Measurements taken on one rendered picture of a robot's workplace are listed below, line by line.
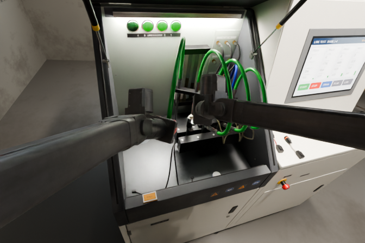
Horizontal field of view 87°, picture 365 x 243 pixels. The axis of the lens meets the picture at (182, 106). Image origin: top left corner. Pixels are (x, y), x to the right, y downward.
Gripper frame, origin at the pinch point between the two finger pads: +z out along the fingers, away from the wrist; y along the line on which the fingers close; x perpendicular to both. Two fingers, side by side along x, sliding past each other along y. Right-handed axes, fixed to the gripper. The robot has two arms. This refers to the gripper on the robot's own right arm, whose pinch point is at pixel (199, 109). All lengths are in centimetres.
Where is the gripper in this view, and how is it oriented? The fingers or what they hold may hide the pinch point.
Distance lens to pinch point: 72.9
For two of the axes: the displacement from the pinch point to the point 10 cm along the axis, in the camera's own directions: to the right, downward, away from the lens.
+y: 0.6, -10.0, 0.3
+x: -10.0, -0.6, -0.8
